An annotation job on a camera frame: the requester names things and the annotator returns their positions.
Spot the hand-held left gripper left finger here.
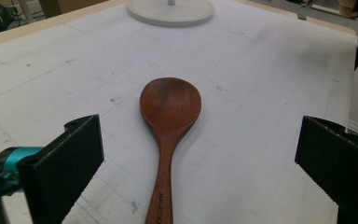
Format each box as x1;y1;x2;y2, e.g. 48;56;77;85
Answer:
18;114;105;224

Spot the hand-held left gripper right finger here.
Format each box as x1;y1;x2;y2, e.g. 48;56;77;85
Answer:
294;115;358;224

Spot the aluminium rail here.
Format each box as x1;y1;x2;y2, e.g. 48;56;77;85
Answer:
310;3;340;17

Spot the white metal post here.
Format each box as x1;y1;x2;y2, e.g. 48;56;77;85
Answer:
18;0;34;23

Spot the brown cardboard box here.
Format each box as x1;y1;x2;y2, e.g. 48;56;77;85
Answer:
38;0;108;19

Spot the white grid mat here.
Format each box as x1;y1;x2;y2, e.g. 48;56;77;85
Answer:
0;0;358;224

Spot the brown wooden spoon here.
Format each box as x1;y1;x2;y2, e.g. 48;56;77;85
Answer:
139;77;202;224

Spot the white hook stand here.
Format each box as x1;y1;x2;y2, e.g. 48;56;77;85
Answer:
126;0;215;28

